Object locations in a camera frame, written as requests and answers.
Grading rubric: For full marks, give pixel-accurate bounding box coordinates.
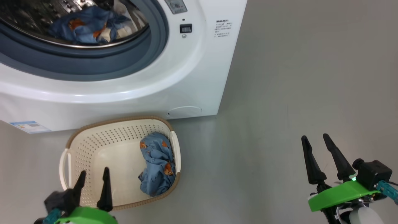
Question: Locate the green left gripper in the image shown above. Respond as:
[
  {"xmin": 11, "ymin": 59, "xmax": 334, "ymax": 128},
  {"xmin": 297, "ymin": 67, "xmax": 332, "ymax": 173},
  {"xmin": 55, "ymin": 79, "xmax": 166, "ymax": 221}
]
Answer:
[{"xmin": 54, "ymin": 167, "xmax": 118, "ymax": 224}]

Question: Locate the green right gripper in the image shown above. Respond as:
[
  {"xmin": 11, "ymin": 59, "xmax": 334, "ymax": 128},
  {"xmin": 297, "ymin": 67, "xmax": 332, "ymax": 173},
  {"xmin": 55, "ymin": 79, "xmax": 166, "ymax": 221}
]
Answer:
[{"xmin": 301, "ymin": 133, "xmax": 381, "ymax": 212}]

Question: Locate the blue garment with orange print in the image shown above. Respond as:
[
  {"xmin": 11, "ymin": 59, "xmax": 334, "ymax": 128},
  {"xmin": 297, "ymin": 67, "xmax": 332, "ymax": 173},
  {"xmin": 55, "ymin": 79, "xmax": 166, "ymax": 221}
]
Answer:
[{"xmin": 138, "ymin": 132, "xmax": 176, "ymax": 197}]

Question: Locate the blue and white garment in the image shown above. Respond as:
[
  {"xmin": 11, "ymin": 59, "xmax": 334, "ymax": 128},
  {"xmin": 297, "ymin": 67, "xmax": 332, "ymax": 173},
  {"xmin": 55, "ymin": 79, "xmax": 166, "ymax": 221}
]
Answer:
[{"xmin": 48, "ymin": 6, "xmax": 132, "ymax": 44}]

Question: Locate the white front-load washing machine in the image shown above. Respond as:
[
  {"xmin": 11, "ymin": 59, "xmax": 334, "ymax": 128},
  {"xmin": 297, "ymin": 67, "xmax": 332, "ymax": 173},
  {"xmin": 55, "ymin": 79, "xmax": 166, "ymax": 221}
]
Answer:
[{"xmin": 0, "ymin": 0, "xmax": 248, "ymax": 133}]

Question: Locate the perforated steel washer drum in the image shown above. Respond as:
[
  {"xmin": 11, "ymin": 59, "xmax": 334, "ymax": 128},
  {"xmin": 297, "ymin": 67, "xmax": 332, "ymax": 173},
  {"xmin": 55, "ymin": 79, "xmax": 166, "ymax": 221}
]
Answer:
[{"xmin": 0, "ymin": 0, "xmax": 150, "ymax": 49}]

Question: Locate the cream perforated laundry basket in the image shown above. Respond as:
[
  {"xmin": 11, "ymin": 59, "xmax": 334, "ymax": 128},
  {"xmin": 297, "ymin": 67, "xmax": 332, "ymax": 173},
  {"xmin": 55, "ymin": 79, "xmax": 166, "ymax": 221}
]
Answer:
[{"xmin": 59, "ymin": 116, "xmax": 182, "ymax": 211}]

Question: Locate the blue energy label sticker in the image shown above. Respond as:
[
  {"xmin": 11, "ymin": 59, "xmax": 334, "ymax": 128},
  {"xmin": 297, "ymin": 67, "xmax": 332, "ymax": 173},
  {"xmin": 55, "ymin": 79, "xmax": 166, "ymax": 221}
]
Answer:
[{"xmin": 9, "ymin": 121, "xmax": 52, "ymax": 134}]

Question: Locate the round white filter cover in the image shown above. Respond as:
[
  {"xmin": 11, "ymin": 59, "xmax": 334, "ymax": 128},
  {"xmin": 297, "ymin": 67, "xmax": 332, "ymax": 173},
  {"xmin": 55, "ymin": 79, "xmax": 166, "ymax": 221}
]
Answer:
[{"xmin": 166, "ymin": 106, "xmax": 203, "ymax": 119}]

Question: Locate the printed text sticker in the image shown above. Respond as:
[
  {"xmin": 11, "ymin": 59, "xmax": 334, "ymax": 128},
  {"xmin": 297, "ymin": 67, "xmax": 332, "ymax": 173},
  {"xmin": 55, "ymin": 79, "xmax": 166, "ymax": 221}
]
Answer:
[{"xmin": 215, "ymin": 20, "xmax": 234, "ymax": 38}]

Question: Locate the grey warning sticker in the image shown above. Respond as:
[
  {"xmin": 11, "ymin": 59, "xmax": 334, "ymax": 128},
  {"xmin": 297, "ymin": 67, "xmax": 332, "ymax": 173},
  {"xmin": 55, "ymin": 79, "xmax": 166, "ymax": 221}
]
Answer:
[{"xmin": 164, "ymin": 0, "xmax": 188, "ymax": 14}]

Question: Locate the teal left camera cable plug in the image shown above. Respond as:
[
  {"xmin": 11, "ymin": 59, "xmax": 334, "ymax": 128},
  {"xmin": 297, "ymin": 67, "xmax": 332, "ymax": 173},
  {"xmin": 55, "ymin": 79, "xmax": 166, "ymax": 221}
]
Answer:
[{"xmin": 42, "ymin": 208, "xmax": 62, "ymax": 224}]

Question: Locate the teal camera cable plug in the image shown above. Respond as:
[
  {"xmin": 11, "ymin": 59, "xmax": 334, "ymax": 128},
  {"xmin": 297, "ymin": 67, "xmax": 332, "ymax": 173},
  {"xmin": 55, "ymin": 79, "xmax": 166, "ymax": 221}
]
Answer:
[
  {"xmin": 42, "ymin": 208, "xmax": 62, "ymax": 224},
  {"xmin": 376, "ymin": 180, "xmax": 398, "ymax": 205}
]

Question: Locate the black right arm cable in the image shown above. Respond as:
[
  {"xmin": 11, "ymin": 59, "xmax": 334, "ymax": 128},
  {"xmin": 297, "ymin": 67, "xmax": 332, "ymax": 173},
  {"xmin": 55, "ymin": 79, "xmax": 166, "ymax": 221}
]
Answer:
[{"xmin": 322, "ymin": 207, "xmax": 342, "ymax": 224}]

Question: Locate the teal right camera cable plug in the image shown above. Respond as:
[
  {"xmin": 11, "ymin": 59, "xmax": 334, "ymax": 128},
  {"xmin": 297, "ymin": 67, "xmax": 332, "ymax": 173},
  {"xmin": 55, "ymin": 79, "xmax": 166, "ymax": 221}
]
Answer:
[{"xmin": 376, "ymin": 180, "xmax": 398, "ymax": 205}]

